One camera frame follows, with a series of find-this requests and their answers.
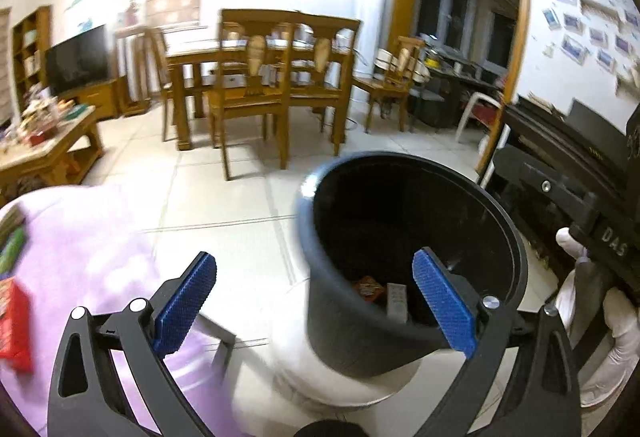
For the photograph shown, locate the grey floor cable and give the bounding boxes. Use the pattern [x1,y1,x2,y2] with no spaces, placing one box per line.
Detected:
[314,82,364,132]

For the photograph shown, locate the wooden coffee table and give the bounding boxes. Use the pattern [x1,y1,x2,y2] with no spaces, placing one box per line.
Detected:
[0,104,107,208]

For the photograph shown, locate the wooden television stand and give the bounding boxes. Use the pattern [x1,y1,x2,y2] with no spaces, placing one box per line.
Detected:
[59,76,132,120]

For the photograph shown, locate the blue whale wall decals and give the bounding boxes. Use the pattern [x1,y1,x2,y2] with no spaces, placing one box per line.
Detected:
[64,0,97,34]

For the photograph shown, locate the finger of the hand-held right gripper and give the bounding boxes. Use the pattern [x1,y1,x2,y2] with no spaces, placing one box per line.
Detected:
[492,144,599,224]

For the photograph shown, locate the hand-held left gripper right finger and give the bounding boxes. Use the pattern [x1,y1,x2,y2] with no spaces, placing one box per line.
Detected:
[411,247,584,437]

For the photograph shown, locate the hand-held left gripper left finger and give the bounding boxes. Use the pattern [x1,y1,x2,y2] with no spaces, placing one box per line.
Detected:
[47,252,236,437]

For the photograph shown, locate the red snack packet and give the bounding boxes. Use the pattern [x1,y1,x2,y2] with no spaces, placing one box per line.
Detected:
[0,278,37,374]

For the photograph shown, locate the black flat television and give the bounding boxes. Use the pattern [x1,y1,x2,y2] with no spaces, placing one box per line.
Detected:
[45,24,112,96]

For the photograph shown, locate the wooden dining table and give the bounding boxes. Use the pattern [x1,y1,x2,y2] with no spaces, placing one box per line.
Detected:
[165,36,357,152]

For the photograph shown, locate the white standing air conditioner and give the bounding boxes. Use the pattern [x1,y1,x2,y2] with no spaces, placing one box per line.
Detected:
[355,0,390,82]

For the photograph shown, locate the white plastic chair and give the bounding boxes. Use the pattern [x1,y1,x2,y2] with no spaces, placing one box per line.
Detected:
[455,89,504,144]

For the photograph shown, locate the white round stool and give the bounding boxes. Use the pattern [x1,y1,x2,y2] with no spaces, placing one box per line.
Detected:
[272,337,426,407]

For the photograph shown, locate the orange printed snack packet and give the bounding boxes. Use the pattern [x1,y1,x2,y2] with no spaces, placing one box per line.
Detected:
[352,276,385,302]

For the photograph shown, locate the wooden bookshelf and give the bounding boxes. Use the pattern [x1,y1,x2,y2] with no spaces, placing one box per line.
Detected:
[11,6,54,106]

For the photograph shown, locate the group of wall photos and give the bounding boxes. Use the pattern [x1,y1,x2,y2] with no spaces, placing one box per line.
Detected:
[542,0,640,90]

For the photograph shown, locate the dark glass desk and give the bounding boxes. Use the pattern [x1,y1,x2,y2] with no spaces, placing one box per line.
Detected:
[410,46,502,130]

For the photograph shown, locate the green and tan snack packet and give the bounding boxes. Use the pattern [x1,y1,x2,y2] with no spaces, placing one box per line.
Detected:
[0,204,26,243]

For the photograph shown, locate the clutter of small table items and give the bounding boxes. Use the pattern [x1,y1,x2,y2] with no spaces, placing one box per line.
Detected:
[0,84,87,154]

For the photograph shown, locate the wooden dining chair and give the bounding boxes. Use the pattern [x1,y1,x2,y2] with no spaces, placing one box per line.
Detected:
[145,27,177,142]
[289,14,362,156]
[354,36,427,134]
[206,8,296,182]

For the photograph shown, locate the person's right hand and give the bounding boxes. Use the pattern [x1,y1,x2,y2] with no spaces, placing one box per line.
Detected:
[545,227,640,410]

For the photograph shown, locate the black trash bin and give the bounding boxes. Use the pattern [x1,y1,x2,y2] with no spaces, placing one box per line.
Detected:
[296,153,530,380]

